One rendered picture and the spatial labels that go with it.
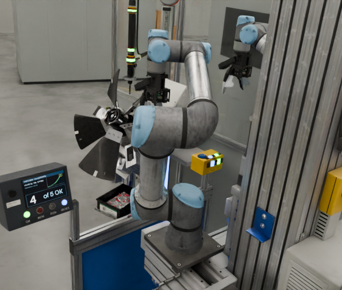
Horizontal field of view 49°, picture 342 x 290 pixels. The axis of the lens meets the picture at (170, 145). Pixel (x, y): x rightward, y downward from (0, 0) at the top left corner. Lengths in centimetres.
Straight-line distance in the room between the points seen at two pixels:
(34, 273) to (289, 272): 207
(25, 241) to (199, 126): 244
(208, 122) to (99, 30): 663
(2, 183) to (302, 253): 103
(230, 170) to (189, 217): 129
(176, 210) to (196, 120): 44
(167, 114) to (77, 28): 654
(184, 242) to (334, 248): 50
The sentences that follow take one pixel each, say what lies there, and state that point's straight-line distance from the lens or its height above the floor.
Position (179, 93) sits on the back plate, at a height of 131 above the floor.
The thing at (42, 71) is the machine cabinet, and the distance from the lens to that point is 753.
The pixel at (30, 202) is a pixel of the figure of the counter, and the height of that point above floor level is 116.
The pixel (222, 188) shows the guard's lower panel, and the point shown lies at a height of 63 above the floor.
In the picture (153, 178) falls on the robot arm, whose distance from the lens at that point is 117.
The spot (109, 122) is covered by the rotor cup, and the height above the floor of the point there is 119.
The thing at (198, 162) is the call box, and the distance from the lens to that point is 208.
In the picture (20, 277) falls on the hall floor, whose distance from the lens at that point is 296.
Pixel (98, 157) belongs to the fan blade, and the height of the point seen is 101.
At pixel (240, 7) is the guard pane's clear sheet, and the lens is 243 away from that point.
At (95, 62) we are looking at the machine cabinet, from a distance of 766.
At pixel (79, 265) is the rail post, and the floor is 72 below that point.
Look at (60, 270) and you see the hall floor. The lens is 295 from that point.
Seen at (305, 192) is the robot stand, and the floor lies 141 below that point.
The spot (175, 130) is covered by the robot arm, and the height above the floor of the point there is 159.
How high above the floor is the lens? 195
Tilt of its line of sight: 23 degrees down
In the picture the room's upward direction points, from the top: 4 degrees clockwise
